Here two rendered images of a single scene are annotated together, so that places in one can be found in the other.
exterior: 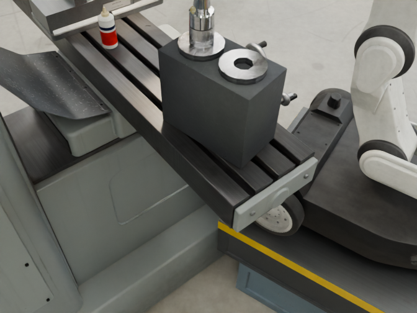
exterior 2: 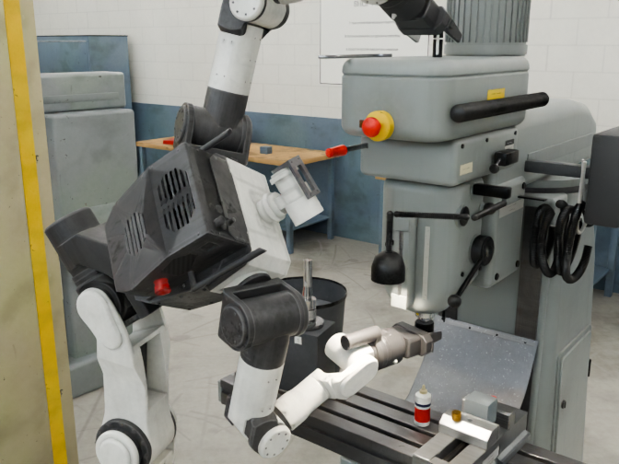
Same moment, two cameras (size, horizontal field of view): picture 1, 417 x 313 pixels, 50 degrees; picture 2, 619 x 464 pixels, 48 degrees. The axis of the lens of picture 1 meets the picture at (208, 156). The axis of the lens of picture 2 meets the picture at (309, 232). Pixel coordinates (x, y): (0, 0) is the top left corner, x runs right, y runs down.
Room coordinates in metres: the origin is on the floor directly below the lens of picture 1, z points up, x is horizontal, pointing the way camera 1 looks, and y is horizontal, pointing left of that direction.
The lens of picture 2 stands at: (2.50, -0.36, 1.92)
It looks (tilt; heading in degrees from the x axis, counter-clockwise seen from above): 15 degrees down; 168
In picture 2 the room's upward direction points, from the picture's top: straight up
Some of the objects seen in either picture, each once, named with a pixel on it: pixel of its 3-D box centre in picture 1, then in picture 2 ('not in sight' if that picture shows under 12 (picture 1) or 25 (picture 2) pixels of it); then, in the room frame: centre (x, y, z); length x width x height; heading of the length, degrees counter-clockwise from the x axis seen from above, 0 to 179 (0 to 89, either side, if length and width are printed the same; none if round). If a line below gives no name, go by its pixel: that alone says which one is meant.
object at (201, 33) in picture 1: (201, 28); (308, 310); (0.72, 0.02, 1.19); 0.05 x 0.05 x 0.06
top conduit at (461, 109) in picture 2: not in sight; (503, 105); (1.10, 0.37, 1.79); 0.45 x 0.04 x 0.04; 130
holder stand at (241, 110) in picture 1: (219, 93); (292, 350); (0.69, -0.02, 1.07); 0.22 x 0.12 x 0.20; 51
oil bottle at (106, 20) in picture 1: (107, 27); (423, 403); (0.98, 0.27, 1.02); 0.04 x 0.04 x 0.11
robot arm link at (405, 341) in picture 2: not in sight; (397, 344); (1.05, 0.17, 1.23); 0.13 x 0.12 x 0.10; 25
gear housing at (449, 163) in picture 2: not in sight; (441, 149); (0.99, 0.28, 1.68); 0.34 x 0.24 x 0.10; 130
